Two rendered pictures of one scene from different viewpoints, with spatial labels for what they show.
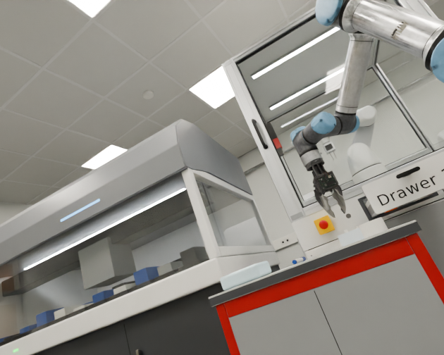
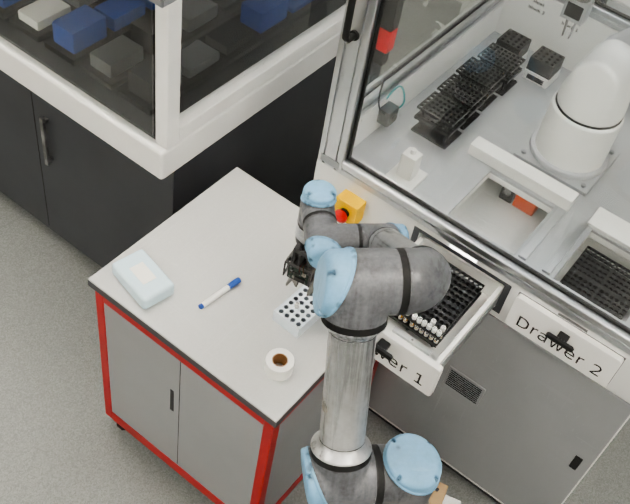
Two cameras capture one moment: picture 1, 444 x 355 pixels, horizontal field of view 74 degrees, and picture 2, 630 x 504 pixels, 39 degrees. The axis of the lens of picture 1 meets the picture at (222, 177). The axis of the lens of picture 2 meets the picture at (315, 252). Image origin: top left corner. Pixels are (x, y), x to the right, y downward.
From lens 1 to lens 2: 1.94 m
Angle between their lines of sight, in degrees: 69
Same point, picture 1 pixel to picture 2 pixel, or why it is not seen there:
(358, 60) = not seen: hidden behind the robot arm
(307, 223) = (336, 181)
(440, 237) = not seen: hidden behind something
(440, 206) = (488, 320)
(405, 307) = (235, 427)
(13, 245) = not seen: outside the picture
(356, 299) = (207, 394)
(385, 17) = (327, 382)
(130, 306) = (34, 83)
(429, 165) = (412, 360)
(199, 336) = (122, 175)
